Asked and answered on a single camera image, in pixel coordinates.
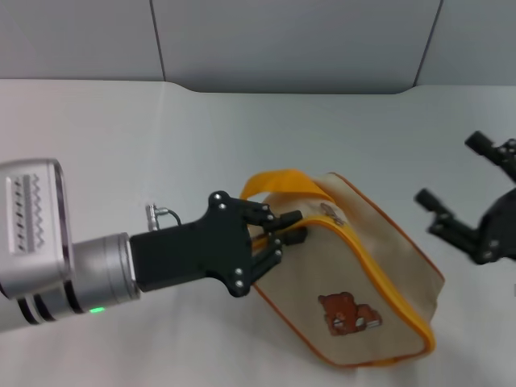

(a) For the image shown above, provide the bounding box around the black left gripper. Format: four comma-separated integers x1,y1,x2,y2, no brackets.
128,190,310,299

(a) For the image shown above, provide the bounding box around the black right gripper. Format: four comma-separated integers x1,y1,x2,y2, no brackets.
414,130,516,266

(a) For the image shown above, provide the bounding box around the beige food bag yellow trim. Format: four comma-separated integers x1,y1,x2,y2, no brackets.
239,169,446,369

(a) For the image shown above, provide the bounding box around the silver connector with black cable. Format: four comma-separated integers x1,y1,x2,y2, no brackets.
145,203,185,233

